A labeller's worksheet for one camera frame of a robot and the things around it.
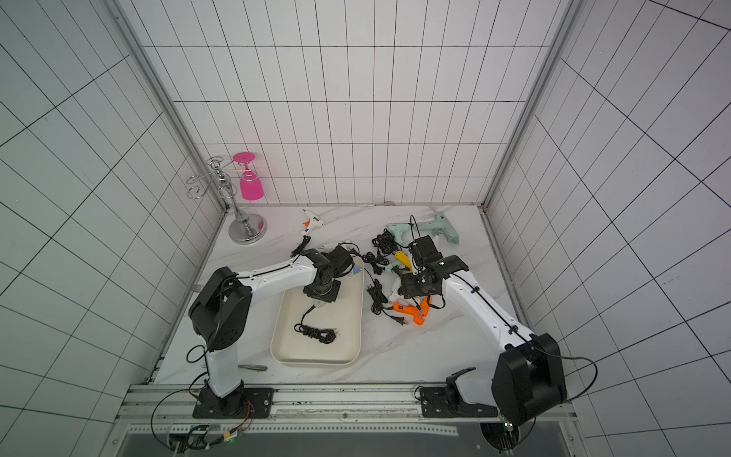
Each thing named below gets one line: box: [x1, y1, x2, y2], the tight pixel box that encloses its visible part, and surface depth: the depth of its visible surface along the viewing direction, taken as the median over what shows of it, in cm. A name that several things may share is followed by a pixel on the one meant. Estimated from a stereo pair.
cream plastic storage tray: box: [270, 260, 366, 367], surface depth 86 cm
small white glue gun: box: [300, 208, 325, 236], surface depth 116 cm
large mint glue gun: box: [414, 212, 460, 245], surface depth 112 cm
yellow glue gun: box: [395, 250, 414, 274], surface depth 101 cm
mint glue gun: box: [387, 222, 412, 246], surface depth 109 cm
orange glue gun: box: [393, 296, 433, 326], surface depth 89 cm
